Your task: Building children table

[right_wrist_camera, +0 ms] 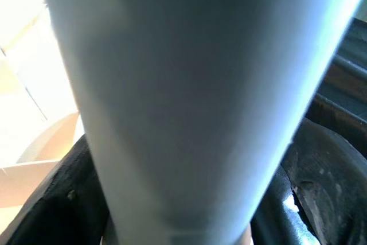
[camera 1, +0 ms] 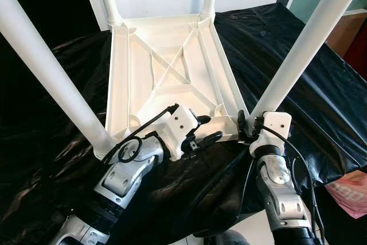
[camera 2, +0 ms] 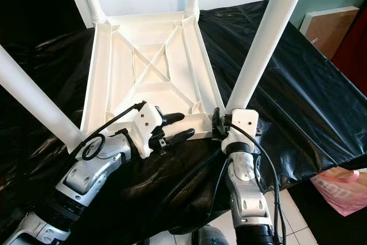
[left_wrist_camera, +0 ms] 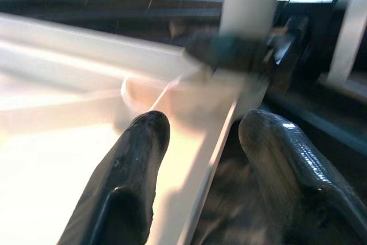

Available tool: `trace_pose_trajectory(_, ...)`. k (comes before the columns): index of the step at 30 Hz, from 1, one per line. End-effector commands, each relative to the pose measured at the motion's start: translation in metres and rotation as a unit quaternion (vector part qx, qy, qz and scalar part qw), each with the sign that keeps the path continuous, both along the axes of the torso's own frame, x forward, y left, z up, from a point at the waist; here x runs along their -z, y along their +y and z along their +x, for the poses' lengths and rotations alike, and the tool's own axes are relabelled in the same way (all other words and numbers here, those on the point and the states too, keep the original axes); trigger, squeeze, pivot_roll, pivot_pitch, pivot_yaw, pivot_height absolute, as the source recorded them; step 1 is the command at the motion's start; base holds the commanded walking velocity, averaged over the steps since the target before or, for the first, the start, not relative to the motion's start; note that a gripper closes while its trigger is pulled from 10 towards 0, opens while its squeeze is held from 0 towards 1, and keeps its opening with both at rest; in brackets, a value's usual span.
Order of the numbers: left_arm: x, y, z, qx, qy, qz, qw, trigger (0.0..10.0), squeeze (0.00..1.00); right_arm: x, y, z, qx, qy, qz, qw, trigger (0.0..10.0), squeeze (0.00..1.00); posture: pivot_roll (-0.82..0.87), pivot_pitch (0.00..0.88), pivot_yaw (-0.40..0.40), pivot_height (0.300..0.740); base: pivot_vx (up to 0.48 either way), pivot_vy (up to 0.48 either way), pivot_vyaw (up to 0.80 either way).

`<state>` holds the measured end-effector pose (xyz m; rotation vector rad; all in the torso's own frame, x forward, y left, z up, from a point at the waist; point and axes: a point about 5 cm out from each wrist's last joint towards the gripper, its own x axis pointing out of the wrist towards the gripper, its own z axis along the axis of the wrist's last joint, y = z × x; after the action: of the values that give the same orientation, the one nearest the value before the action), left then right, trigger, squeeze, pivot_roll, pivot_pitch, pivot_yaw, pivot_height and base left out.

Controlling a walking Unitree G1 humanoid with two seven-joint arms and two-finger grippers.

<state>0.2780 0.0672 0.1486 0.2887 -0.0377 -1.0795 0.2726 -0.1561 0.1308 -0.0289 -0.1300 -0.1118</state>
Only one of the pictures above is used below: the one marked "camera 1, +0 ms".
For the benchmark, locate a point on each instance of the white plastic table top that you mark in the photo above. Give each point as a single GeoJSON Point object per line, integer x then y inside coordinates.
{"type": "Point", "coordinates": [166, 32]}

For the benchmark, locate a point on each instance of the black plastic table cover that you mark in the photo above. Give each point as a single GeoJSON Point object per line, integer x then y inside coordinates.
{"type": "Point", "coordinates": [258, 38]}

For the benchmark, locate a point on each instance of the grey robot leg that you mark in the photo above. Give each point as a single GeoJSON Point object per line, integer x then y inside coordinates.
{"type": "Point", "coordinates": [226, 238]}

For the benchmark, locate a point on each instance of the pink plastic bag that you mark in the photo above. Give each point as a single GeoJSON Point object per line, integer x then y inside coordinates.
{"type": "Point", "coordinates": [350, 193]}

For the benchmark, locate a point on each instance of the brown wooden cabinet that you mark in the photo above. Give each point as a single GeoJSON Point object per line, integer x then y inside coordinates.
{"type": "Point", "coordinates": [348, 30]}

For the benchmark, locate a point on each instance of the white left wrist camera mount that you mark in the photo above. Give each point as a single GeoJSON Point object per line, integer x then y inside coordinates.
{"type": "Point", "coordinates": [180, 121]}

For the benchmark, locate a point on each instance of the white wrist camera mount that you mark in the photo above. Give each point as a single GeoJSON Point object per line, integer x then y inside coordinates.
{"type": "Point", "coordinates": [275, 123]}
{"type": "Point", "coordinates": [180, 121]}

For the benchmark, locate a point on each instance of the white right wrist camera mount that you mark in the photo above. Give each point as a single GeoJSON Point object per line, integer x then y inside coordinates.
{"type": "Point", "coordinates": [275, 123]}

